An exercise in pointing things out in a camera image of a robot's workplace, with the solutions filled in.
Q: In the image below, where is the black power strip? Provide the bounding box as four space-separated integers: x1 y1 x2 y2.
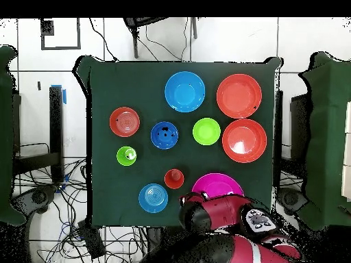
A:
77 219 107 260

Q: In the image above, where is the large orange bowl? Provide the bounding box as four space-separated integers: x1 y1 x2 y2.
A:
221 118 267 164
216 73 263 119

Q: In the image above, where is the green bowl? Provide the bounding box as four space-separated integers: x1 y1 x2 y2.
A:
192 117 221 147

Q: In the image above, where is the grey pedestal foot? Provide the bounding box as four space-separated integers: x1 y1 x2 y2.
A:
276 187 309 216
10 185 58 215

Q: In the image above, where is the green cloth on side table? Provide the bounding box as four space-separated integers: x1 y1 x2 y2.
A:
0 45 27 227
298 51 351 231

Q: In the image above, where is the black table frame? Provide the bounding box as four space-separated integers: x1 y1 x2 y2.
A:
274 90 312 179
12 84 67 184

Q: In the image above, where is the dark blue bowl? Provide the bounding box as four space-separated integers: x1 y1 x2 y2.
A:
150 121 180 151

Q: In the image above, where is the cable tangle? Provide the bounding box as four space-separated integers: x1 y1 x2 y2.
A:
13 157 149 263

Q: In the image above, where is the orange cup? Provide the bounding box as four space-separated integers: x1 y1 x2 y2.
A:
164 168 185 190

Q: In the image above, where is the small light blue bowl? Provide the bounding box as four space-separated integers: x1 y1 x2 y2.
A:
138 183 169 214

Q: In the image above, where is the large light blue bowl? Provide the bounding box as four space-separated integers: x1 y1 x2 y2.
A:
164 71 206 114

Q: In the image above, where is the dark green table cloth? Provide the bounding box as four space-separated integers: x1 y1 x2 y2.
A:
72 53 283 229

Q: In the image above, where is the large pink bowl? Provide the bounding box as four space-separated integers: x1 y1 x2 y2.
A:
191 173 245 198

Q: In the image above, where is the small orange bowl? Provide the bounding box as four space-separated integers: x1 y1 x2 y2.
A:
109 106 141 138

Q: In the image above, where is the green cup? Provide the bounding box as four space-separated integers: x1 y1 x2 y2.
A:
116 146 138 167

